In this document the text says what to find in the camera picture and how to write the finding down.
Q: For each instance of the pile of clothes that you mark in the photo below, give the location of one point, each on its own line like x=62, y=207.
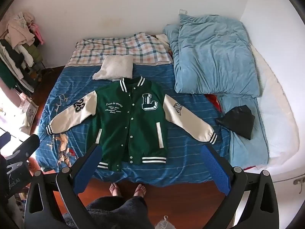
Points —
x=16, y=45

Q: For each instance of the black cloth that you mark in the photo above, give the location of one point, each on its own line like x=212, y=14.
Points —
x=240, y=121

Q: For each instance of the person's right foot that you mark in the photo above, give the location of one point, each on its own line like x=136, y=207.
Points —
x=140, y=190

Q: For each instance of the dark grey robe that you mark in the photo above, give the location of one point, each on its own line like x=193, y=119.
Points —
x=119, y=214

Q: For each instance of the white mattress cover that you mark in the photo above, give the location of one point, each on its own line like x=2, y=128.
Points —
x=278, y=128

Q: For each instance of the white wall hook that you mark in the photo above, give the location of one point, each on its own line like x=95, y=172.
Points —
x=182, y=12

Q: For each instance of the person's left foot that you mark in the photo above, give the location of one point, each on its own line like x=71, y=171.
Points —
x=115, y=189

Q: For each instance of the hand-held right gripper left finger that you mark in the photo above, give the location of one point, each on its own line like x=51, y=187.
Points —
x=88, y=168

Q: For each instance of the red cloth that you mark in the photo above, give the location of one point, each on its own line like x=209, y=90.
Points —
x=214, y=101

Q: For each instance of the beige tote bag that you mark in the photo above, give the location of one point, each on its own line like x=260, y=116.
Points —
x=28, y=113

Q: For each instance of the blue striped bed sheet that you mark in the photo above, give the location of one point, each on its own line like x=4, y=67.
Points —
x=190, y=155

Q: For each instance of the white fluffy pillow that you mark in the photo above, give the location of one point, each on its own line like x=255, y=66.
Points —
x=114, y=68

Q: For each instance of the light blue duvet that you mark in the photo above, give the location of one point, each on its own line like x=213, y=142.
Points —
x=214, y=57

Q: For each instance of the green white varsity jacket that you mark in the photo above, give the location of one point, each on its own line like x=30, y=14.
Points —
x=133, y=124

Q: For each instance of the grey white fuzzy cloth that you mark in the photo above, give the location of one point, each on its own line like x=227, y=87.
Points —
x=164, y=223

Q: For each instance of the person's foot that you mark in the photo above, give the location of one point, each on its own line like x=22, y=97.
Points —
x=140, y=190
x=115, y=189

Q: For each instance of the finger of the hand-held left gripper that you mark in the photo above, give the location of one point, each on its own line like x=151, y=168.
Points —
x=28, y=145

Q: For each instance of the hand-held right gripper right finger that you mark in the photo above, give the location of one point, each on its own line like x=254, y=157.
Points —
x=215, y=169

